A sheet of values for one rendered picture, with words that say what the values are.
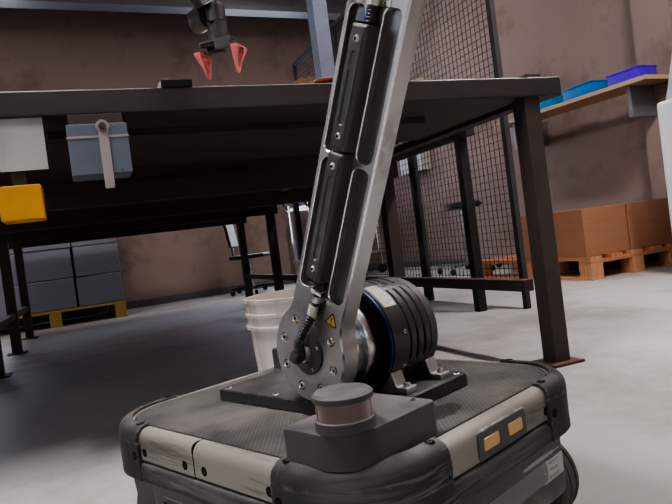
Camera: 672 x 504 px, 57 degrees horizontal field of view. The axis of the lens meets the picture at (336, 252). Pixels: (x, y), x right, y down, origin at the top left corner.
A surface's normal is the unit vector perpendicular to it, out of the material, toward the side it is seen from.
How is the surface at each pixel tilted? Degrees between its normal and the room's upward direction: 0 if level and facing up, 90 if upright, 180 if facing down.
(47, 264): 90
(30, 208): 90
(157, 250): 90
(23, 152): 90
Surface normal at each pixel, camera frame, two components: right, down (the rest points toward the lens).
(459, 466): 0.71, 0.00
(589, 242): 0.41, -0.04
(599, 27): -0.90, 0.12
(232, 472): -0.70, 0.11
